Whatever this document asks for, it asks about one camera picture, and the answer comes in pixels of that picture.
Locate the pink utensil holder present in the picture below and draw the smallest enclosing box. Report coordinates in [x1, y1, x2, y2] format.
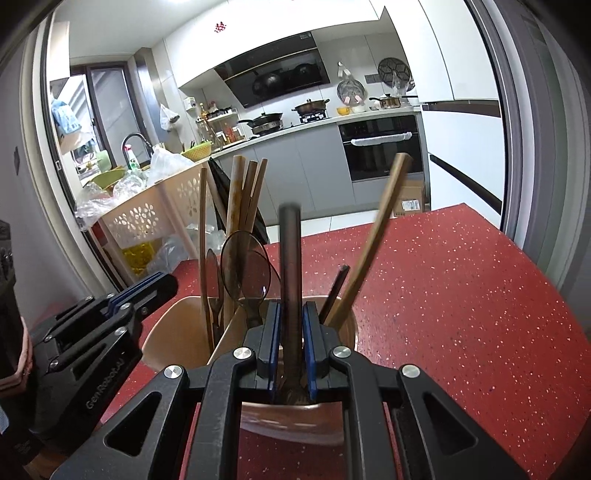
[140, 294, 359, 447]

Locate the white refrigerator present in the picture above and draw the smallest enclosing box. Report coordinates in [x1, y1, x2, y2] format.
[373, 1, 506, 227]

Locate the plain bamboo chopstick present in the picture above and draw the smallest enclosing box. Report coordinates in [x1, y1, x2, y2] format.
[325, 153, 413, 332]

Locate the cardboard box on floor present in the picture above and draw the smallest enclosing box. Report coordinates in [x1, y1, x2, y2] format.
[392, 180, 425, 217]

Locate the grey handled metal spoon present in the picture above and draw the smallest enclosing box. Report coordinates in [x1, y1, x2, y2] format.
[279, 203, 307, 406]

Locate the black wok on stove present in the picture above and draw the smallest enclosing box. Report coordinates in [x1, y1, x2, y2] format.
[239, 113, 283, 136]

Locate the black built-in oven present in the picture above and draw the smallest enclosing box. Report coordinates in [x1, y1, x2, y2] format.
[339, 114, 424, 182]

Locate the patterned bamboo chopstick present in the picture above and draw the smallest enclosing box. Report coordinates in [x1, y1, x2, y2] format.
[243, 158, 267, 233]

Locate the person's left hand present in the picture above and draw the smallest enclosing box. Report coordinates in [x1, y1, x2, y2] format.
[0, 328, 33, 398]

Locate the thin bamboo chopstick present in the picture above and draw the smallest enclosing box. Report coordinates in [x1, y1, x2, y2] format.
[223, 155, 245, 327]

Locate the black kitchen faucet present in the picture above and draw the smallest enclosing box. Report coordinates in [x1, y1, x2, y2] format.
[121, 133, 153, 169]

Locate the pink perforated storage rack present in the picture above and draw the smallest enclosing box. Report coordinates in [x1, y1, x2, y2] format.
[75, 160, 217, 280]

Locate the black range hood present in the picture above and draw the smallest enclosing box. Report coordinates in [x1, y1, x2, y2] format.
[214, 31, 329, 108]

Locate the light bamboo chopstick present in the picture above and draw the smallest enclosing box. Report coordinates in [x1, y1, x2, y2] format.
[198, 165, 213, 353]

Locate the black chopstick in holder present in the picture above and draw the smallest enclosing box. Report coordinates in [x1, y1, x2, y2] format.
[318, 264, 351, 324]

